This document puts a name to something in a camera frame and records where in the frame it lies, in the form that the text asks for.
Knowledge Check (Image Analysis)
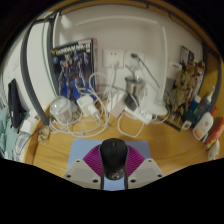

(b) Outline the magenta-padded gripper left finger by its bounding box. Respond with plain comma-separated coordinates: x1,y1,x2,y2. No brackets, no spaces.
63,143,105,190

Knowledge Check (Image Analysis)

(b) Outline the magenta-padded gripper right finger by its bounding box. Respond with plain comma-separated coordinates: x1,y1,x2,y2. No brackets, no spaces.
123,144,165,190

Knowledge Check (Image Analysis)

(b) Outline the black computer mouse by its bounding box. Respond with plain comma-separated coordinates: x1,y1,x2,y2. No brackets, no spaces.
99,137,129,181

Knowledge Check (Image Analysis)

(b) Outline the light blue mouse pad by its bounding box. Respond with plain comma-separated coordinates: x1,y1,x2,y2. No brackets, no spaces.
65,138,153,192

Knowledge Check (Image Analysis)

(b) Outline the black flat strip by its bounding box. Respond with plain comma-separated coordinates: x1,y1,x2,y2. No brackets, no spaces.
163,118,183,132

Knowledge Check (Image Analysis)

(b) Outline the white power strip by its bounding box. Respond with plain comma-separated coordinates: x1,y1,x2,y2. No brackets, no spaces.
123,105,154,125

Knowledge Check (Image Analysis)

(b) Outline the small white cube clock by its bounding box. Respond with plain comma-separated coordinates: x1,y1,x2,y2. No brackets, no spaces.
180,119,193,131

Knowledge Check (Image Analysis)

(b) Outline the clear round container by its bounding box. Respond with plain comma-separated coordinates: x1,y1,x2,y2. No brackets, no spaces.
49,96,73,125

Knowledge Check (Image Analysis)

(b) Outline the white charger block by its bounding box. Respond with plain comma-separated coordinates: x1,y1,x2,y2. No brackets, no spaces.
75,94,101,123

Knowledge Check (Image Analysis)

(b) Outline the dark green round tin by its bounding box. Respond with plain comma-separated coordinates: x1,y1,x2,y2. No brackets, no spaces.
182,109,198,128

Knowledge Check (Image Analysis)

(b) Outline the white power adapter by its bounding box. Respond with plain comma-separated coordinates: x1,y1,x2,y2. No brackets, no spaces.
106,91,126,118

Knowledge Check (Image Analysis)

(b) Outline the white printed mug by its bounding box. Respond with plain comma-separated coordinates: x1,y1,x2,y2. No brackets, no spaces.
207,139,222,161

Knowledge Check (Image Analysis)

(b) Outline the white lotion bottle red cap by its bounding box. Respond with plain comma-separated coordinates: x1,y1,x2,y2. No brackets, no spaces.
192,105,218,141

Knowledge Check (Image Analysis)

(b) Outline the steel tumbler cup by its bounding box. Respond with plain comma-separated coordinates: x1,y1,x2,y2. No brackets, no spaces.
123,75,147,111

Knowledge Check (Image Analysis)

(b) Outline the blue bottle white cap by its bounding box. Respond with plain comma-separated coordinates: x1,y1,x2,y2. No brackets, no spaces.
190,94,203,116

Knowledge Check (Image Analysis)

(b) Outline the teal bed cloth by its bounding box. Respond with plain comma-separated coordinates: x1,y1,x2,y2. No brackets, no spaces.
0,106,21,159

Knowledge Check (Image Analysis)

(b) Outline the dark bottle white nozzle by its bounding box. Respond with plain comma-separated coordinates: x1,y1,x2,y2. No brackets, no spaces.
196,85,217,123

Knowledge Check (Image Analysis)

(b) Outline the black bag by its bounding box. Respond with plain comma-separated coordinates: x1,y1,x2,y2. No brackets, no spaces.
7,78,28,129

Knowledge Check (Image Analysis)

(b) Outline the blue robot model kit box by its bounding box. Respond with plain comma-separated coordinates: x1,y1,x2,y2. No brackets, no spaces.
49,37,99,103

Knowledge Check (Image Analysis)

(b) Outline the colourful printed box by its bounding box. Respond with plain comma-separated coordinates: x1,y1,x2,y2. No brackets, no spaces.
178,44,206,98

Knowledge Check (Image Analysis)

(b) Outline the black power cable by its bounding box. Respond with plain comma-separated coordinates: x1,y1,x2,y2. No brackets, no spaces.
130,52,161,89

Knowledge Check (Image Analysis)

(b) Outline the white blue wall device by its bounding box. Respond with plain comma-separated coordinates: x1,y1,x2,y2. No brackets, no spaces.
166,59,183,79

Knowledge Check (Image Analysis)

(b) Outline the white wall socket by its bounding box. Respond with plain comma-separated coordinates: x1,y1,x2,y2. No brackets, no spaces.
102,48,125,69
124,49,146,69

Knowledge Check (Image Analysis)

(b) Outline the dark grey metal frame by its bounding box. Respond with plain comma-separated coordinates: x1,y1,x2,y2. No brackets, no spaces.
19,13,61,126

